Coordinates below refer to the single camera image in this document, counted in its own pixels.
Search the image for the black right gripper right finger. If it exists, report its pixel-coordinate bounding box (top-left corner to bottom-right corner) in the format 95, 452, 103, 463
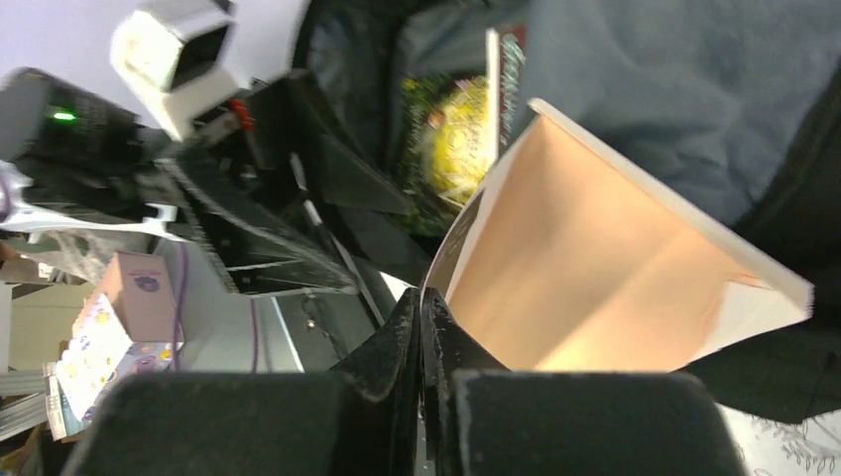
420, 289, 510, 475

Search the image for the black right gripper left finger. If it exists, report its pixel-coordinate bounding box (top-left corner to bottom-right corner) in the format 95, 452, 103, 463
330, 289, 421, 475

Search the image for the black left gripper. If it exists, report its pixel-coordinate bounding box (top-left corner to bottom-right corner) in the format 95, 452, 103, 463
164, 69, 421, 296

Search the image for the dark brown book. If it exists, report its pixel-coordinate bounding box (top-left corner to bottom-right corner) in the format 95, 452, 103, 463
423, 99, 813, 372

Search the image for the yellow snack packet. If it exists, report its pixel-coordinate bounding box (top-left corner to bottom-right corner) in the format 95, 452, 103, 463
394, 74, 493, 237

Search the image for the black student backpack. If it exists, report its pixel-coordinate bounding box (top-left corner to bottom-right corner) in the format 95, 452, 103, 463
292, 1, 840, 423

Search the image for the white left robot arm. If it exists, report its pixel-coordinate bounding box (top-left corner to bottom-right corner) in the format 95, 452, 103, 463
1, 68, 429, 296

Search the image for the cardboard box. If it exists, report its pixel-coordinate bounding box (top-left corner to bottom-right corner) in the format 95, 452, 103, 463
91, 252, 176, 342

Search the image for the floral table mat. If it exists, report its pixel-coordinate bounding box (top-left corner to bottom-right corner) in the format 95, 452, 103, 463
719, 406, 840, 476

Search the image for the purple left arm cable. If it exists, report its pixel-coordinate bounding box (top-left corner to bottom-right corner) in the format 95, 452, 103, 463
172, 243, 261, 375

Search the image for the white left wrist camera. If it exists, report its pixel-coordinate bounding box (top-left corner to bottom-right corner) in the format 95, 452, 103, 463
109, 0, 308, 141

